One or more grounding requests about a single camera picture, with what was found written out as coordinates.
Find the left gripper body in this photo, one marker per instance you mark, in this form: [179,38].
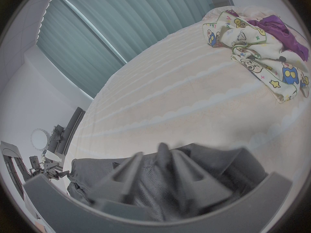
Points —
[54,174]

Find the dark grey garment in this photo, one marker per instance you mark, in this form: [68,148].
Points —
[56,133]

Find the white printed garment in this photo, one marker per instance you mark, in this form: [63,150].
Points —
[257,47]

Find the purple satin garment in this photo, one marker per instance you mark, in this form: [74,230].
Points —
[279,30]

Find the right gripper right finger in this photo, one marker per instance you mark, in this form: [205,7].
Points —
[194,186]

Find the black T-shirt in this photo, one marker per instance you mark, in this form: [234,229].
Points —
[155,186]

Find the bed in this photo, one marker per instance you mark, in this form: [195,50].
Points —
[182,93]

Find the blue-green curtain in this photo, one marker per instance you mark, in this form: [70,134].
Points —
[145,16]
[80,50]

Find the round white mirror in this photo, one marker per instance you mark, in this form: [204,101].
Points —
[38,139]

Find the grey bedside table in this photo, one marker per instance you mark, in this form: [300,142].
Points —
[220,1]

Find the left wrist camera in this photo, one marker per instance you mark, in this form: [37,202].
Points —
[51,165]

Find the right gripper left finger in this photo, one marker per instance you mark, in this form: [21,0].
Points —
[121,183]

